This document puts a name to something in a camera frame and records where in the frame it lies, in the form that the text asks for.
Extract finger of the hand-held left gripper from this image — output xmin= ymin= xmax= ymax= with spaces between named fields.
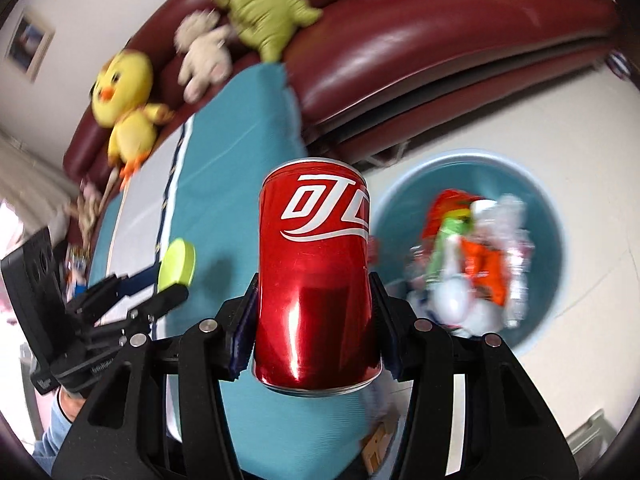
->
xmin=92 ymin=284 xmax=190 ymax=342
xmin=67 ymin=260 xmax=166 ymax=318

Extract dark red leather sofa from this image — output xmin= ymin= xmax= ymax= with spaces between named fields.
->
xmin=62 ymin=0 xmax=621 ymax=181

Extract yellow-green round lid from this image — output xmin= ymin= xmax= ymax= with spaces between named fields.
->
xmin=157 ymin=238 xmax=197 ymax=288

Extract teal trash bin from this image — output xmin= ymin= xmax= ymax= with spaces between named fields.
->
xmin=367 ymin=147 xmax=573 ymax=361

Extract long-limbed rabbit plush toy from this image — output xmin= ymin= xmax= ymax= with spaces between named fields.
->
xmin=70 ymin=180 xmax=113 ymax=256

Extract blue white packet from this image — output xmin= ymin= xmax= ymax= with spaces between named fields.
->
xmin=67 ymin=247 xmax=91 ymax=301

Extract white green supplement bottle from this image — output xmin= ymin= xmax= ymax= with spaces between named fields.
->
xmin=430 ymin=230 xmax=501 ymax=338

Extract red yellow plastic bag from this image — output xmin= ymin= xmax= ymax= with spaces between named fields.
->
xmin=422 ymin=189 xmax=481 ymax=241

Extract green dinosaur plush toy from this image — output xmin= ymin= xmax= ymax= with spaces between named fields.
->
xmin=210 ymin=0 xmax=323 ymax=63

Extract red soda can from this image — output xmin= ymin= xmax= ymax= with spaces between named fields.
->
xmin=252 ymin=157 xmax=383 ymax=398

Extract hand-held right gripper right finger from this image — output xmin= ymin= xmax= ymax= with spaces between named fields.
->
xmin=370 ymin=272 xmax=578 ymax=480

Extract person's left forearm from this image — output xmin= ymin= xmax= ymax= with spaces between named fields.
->
xmin=30 ymin=390 xmax=83 ymax=466

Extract clear plastic bag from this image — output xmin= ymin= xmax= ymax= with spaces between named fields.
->
xmin=492 ymin=195 xmax=533 ymax=328

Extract beige bear plush toy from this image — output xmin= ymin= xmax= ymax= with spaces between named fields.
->
xmin=175 ymin=10 xmax=233 ymax=103

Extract framed wall picture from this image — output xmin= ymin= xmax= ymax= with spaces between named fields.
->
xmin=5 ymin=7 xmax=56 ymax=83

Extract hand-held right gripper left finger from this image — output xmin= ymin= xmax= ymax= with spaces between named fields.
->
xmin=50 ymin=277 xmax=261 ymax=480

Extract beige curtain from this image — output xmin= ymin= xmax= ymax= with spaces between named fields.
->
xmin=0 ymin=132 xmax=76 ymax=211

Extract yellow chick plush toy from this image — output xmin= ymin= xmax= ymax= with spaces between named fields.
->
xmin=90 ymin=50 xmax=173 ymax=191

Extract red foil wrapper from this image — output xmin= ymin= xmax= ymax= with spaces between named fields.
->
xmin=460 ymin=237 xmax=503 ymax=308

